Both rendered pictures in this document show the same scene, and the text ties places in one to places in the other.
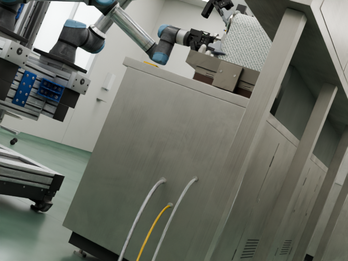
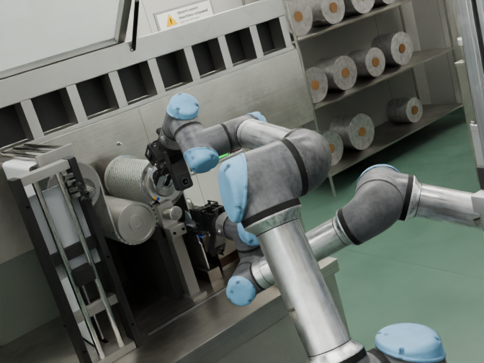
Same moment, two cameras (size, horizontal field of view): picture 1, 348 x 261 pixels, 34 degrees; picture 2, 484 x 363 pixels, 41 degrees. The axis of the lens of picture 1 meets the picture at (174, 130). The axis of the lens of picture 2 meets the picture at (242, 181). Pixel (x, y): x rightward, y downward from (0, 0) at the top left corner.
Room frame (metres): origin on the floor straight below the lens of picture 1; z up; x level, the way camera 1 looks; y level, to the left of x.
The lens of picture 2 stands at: (4.14, 1.11, 1.70)
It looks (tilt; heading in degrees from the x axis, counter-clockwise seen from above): 16 degrees down; 213
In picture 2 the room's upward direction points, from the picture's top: 16 degrees counter-clockwise
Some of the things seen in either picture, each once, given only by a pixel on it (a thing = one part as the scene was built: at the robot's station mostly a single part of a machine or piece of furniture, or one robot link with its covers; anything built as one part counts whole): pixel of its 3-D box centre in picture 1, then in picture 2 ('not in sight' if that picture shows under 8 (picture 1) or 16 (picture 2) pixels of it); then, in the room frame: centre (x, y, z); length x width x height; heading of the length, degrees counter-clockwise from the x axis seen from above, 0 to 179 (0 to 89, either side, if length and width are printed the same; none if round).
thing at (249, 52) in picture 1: (244, 55); (171, 211); (2.63, -0.17, 1.12); 0.23 x 0.01 x 0.18; 66
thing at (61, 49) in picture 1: (64, 51); not in sight; (3.16, 0.72, 0.87); 0.15 x 0.15 x 0.10
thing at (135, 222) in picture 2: not in sight; (118, 217); (2.79, -0.23, 1.17); 0.26 x 0.12 x 0.12; 66
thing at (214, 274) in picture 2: not in sight; (191, 266); (2.63, -0.16, 0.92); 0.28 x 0.04 x 0.04; 66
